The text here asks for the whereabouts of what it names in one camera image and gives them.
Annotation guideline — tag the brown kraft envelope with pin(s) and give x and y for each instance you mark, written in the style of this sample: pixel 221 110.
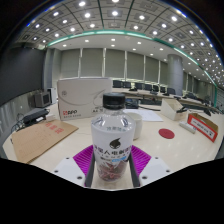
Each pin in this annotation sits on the brown kraft envelope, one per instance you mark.
pixel 40 140

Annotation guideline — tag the group of ceiling lights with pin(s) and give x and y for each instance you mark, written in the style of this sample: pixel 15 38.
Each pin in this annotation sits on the group of ceiling lights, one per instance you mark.
pixel 115 13

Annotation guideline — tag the white printed paper box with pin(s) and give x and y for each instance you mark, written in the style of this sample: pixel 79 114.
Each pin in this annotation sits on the white printed paper box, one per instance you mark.
pixel 80 96

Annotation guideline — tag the beige open organizer box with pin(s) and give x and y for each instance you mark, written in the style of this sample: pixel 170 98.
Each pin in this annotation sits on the beige open organizer box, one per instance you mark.
pixel 171 111

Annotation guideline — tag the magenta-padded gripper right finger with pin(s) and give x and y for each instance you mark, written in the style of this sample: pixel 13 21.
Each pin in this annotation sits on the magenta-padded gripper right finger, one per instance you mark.
pixel 141 158

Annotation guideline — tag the white cup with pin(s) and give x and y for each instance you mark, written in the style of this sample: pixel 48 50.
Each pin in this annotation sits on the white cup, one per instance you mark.
pixel 138 125

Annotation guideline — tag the row of black office chairs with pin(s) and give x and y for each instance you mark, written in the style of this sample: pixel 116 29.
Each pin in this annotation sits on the row of black office chairs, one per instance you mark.
pixel 146 86

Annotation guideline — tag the grey box monitor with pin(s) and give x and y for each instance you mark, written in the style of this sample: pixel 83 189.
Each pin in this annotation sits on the grey box monitor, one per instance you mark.
pixel 42 99

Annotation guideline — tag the red-sided open cardboard box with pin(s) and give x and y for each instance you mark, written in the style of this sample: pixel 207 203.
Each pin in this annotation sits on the red-sided open cardboard box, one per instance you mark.
pixel 201 128

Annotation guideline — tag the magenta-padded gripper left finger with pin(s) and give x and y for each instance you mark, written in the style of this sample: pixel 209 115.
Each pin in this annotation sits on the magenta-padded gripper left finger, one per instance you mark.
pixel 83 158

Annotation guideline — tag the clear black-capped drink bottle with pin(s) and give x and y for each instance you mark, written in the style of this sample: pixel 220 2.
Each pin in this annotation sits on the clear black-capped drink bottle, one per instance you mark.
pixel 112 140

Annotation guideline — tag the flat round red coaster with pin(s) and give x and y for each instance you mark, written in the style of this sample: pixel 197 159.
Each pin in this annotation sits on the flat round red coaster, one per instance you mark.
pixel 166 133

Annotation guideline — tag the white paper sheet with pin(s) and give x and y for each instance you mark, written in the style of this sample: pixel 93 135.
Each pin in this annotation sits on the white paper sheet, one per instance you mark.
pixel 146 115

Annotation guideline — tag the black flat device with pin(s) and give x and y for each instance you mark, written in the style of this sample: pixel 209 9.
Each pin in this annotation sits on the black flat device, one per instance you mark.
pixel 35 116

